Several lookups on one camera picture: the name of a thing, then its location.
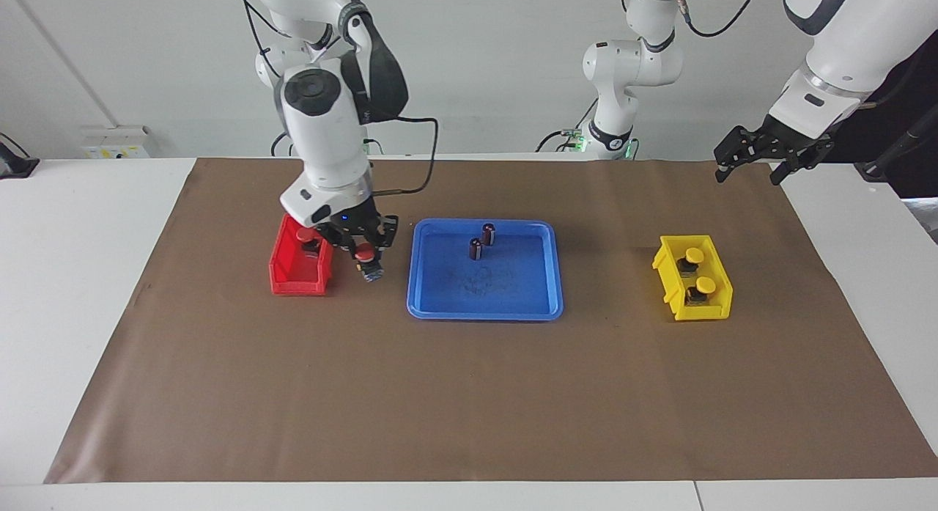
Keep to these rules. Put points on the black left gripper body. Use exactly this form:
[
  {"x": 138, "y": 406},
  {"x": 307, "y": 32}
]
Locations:
[{"x": 788, "y": 146}]

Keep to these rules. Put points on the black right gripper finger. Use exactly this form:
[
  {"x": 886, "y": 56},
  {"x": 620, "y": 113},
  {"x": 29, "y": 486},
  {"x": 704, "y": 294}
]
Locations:
[
  {"x": 349, "y": 247},
  {"x": 387, "y": 232}
]

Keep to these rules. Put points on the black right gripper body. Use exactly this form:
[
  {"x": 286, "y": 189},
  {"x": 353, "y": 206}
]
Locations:
[{"x": 348, "y": 225}]

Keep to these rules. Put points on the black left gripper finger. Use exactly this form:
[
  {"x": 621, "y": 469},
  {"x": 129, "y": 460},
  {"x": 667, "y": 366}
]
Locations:
[
  {"x": 784, "y": 170},
  {"x": 733, "y": 150}
]

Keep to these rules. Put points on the red push button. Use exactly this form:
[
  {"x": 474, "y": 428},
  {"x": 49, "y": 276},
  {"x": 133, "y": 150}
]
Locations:
[
  {"x": 304, "y": 234},
  {"x": 364, "y": 255}
]

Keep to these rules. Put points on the yellow push button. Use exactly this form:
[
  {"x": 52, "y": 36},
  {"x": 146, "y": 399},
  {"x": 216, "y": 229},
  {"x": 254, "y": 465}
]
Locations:
[
  {"x": 705, "y": 284},
  {"x": 694, "y": 256}
]

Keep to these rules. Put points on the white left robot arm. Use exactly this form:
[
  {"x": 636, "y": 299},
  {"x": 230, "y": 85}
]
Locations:
[{"x": 857, "y": 49}]

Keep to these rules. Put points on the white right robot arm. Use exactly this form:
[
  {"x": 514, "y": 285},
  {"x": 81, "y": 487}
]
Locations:
[{"x": 322, "y": 137}]

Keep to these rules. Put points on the blue plastic tray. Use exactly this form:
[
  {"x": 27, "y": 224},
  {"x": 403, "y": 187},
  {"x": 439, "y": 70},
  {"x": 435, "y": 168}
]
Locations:
[{"x": 513, "y": 291}]

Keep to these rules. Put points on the red plastic storage bin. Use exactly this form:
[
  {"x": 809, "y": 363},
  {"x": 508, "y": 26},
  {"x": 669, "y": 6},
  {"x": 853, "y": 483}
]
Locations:
[{"x": 293, "y": 285}]

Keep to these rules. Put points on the black cylindrical capacitor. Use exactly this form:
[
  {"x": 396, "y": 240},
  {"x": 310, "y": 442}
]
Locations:
[
  {"x": 488, "y": 234},
  {"x": 475, "y": 250}
]

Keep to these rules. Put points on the black stand pole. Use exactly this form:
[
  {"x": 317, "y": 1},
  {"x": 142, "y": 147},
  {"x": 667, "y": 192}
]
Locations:
[{"x": 876, "y": 170}]

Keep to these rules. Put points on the black background panel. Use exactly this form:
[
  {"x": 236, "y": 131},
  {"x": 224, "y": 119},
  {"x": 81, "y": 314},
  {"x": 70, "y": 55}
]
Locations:
[{"x": 923, "y": 177}]

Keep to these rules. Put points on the yellow plastic storage bin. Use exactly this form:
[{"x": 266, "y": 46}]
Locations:
[{"x": 707, "y": 311}]

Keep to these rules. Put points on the brown paper table mat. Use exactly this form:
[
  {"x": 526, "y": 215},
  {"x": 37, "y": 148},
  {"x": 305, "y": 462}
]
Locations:
[{"x": 469, "y": 394}]

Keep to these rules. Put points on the black device on table edge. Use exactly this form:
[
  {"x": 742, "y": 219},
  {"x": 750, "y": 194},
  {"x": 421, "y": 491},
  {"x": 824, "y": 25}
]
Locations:
[{"x": 15, "y": 165}]

